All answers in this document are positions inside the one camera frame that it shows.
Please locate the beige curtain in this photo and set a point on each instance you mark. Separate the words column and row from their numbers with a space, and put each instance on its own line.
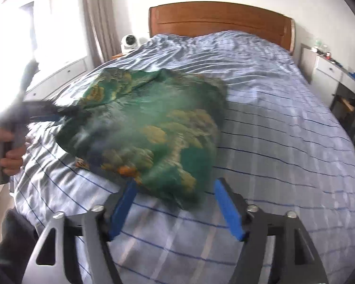
column 102, row 20

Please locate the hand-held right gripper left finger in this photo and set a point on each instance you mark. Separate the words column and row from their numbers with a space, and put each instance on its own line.
column 122, row 210

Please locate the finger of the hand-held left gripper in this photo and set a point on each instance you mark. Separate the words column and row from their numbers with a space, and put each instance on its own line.
column 53, row 114

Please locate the blue striped duvet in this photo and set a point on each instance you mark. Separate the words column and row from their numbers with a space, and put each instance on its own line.
column 284, row 153

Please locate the white desk with drawers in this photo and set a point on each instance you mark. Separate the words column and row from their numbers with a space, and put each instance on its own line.
column 325, row 71

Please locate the wooden stool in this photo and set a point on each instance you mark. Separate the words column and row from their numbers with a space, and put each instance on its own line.
column 347, row 103

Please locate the wooden nightstand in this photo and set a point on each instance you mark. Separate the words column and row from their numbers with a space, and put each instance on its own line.
column 119, row 55

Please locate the white window cabinet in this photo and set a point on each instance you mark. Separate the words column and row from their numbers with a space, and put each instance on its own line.
column 59, row 77

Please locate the person's left hand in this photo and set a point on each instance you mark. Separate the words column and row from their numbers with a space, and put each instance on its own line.
column 14, row 159

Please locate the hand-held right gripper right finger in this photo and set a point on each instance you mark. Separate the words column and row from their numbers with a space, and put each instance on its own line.
column 229, row 210

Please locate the window with sheer curtain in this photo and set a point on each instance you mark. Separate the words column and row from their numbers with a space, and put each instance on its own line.
column 47, row 29

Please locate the wooden headboard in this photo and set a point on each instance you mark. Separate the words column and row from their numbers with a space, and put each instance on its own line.
column 219, row 17

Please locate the green printed padded jacket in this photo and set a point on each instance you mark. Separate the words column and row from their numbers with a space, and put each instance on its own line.
column 165, row 118

